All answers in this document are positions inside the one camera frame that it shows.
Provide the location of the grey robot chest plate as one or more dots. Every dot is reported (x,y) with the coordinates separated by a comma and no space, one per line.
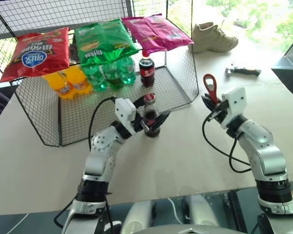
(185,230)

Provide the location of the green chip bag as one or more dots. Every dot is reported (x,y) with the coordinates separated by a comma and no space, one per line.
(100,44)

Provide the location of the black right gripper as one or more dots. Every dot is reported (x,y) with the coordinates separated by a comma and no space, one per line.
(221,109)

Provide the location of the green soda plastic bottle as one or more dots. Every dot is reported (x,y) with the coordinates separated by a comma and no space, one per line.
(113,75)
(128,70)
(96,78)

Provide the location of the grey rounded robot leg shell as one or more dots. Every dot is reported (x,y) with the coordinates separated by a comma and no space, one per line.
(138,215)
(202,210)

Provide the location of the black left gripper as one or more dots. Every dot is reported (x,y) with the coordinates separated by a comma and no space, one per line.
(138,123)

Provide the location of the beige sneaker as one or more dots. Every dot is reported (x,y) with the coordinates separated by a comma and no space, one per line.
(212,39)

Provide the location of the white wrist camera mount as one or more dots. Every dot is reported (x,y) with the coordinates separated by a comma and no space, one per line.
(235,102)
(124,110)

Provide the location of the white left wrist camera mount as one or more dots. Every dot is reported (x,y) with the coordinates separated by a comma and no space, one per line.
(124,110)

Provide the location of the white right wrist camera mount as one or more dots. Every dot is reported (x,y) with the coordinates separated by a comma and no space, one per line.
(235,102)

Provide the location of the plastic cola bottle red cap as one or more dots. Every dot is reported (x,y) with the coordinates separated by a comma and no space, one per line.
(147,70)

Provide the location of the red chip bag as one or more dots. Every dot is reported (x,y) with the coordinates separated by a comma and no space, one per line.
(36,56)

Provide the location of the orange soda plastic bottle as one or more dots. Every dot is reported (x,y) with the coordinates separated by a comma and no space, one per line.
(80,83)
(61,87)

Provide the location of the red bottle opener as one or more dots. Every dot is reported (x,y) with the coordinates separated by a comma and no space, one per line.
(213,89)

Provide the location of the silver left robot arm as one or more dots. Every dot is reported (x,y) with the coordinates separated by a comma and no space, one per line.
(100,151)

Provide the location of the glass cola bottle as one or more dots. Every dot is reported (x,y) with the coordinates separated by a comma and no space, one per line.
(151,114)

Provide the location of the pink chip bag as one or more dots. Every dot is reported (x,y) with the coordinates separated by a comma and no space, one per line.
(158,34)

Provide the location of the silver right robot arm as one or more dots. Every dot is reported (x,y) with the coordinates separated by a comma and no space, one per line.
(266,151)

